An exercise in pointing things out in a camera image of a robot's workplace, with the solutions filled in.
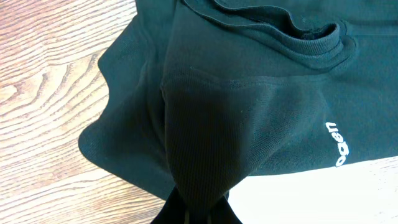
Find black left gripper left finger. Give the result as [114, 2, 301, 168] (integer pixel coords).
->
[150, 187, 190, 224]

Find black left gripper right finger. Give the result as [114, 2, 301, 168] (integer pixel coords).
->
[207, 194, 243, 224]

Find black t-shirt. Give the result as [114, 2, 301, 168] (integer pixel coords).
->
[78, 0, 397, 214]

